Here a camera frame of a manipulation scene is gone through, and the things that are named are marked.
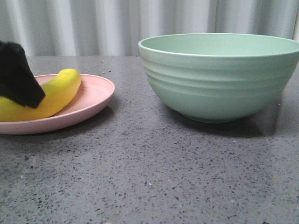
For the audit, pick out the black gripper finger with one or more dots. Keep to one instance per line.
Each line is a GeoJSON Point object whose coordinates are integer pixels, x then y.
{"type": "Point", "coordinates": [17, 81]}

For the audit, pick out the yellow banana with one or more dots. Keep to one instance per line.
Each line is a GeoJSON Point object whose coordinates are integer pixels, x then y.
{"type": "Point", "coordinates": [59, 92]}

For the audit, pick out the pink plate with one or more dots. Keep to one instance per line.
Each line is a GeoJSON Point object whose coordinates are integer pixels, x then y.
{"type": "Point", "coordinates": [92, 97]}

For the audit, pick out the green ribbed bowl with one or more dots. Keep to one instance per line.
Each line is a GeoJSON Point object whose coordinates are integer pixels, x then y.
{"type": "Point", "coordinates": [218, 77]}

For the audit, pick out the white pleated curtain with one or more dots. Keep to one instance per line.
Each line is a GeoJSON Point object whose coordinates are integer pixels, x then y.
{"type": "Point", "coordinates": [114, 27]}

